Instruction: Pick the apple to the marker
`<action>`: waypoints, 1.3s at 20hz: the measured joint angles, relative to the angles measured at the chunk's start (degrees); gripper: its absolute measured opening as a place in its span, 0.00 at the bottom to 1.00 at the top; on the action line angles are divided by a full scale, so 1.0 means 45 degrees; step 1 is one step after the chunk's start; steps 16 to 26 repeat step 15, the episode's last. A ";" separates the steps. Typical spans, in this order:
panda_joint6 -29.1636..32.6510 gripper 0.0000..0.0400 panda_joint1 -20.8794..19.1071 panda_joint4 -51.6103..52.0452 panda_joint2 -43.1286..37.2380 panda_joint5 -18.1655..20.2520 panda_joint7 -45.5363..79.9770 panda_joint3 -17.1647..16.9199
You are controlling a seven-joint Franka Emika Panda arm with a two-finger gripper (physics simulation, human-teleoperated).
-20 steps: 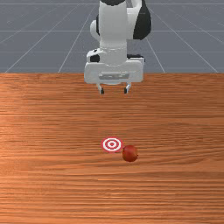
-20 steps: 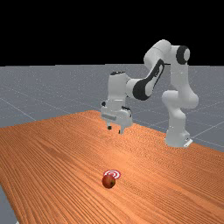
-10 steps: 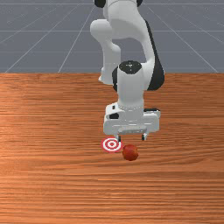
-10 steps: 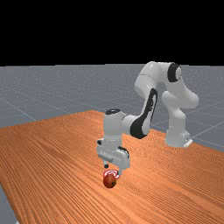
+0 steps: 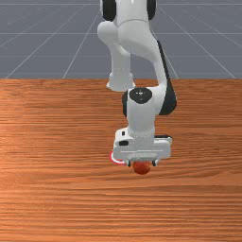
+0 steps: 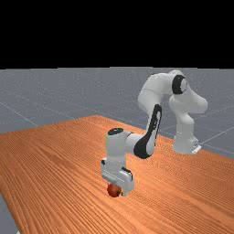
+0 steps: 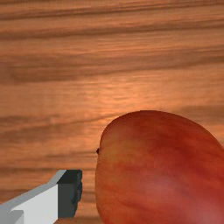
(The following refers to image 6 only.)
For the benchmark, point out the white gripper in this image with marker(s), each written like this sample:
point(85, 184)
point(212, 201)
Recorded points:
point(117, 175)

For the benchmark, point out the red apple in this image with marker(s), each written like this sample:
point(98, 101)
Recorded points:
point(114, 190)

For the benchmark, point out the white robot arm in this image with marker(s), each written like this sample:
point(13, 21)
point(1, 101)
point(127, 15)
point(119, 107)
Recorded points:
point(152, 100)

